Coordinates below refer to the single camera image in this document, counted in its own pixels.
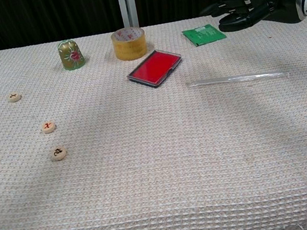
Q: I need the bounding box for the wooden chess piece red mark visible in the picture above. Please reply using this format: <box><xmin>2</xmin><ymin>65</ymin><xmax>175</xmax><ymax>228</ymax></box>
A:
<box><xmin>40</xmin><ymin>119</ymin><xmax>58</xmax><ymax>135</ymax></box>

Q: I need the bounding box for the wooden chess piece black mark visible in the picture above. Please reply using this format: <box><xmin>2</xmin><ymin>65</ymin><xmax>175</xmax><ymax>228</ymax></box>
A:
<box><xmin>7</xmin><ymin>90</ymin><xmax>23</xmax><ymax>104</ymax></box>
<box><xmin>49</xmin><ymin>144</ymin><xmax>69</xmax><ymax>163</ymax></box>

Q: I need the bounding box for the green foil packet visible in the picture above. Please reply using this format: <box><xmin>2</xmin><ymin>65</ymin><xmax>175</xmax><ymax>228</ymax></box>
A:
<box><xmin>181</xmin><ymin>21</ymin><xmax>228</xmax><ymax>49</ymax></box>

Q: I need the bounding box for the clear wrapped straw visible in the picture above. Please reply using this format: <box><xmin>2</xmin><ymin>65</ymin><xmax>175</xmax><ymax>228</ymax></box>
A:
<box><xmin>185</xmin><ymin>65</ymin><xmax>290</xmax><ymax>95</ymax></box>

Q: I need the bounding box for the red ink pad case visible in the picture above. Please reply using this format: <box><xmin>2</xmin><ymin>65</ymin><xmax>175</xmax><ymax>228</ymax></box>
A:
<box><xmin>123</xmin><ymin>44</ymin><xmax>187</xmax><ymax>93</ymax></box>

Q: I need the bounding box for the yellow packing tape roll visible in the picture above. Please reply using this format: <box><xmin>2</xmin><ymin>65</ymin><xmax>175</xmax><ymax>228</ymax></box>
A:
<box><xmin>109</xmin><ymin>24</ymin><xmax>150</xmax><ymax>63</ymax></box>

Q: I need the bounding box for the beige waffle tablecloth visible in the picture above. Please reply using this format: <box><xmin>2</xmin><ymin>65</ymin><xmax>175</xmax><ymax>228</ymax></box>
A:
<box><xmin>0</xmin><ymin>0</ymin><xmax>307</xmax><ymax>230</ymax></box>

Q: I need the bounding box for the gold green bell-shaped ornament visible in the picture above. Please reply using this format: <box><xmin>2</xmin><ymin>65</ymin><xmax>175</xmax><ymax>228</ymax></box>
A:
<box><xmin>56</xmin><ymin>37</ymin><xmax>87</xmax><ymax>73</ymax></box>

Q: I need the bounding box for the white frame post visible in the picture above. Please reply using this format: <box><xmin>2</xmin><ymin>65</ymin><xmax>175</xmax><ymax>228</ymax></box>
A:
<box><xmin>117</xmin><ymin>0</ymin><xmax>140</xmax><ymax>30</ymax></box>

